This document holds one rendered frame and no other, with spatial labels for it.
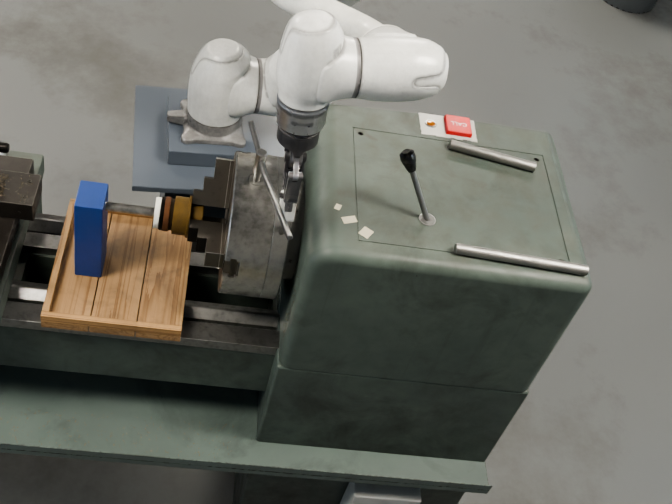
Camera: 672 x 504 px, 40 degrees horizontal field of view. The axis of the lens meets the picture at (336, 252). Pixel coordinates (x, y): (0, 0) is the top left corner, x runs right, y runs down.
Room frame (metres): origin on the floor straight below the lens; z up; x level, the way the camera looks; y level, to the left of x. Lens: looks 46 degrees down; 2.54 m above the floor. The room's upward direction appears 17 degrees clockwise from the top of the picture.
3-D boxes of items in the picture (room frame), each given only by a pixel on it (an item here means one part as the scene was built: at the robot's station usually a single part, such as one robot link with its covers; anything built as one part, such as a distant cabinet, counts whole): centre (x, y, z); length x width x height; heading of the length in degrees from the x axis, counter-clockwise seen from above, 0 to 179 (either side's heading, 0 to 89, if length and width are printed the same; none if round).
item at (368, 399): (1.51, -0.18, 0.43); 0.60 x 0.48 x 0.86; 103
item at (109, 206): (1.34, 0.45, 1.08); 0.13 x 0.07 x 0.07; 103
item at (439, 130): (1.71, -0.16, 1.23); 0.13 x 0.08 x 0.06; 103
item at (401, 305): (1.51, -0.19, 1.06); 0.59 x 0.48 x 0.39; 103
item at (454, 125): (1.72, -0.18, 1.26); 0.06 x 0.06 x 0.02; 13
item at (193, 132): (2.00, 0.47, 0.83); 0.22 x 0.18 x 0.06; 110
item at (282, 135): (1.25, 0.12, 1.47); 0.08 x 0.07 x 0.09; 15
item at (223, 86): (2.01, 0.44, 0.97); 0.18 x 0.16 x 0.22; 110
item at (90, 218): (1.32, 0.53, 1.00); 0.08 x 0.06 x 0.23; 13
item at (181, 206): (1.36, 0.34, 1.08); 0.09 x 0.09 x 0.09; 13
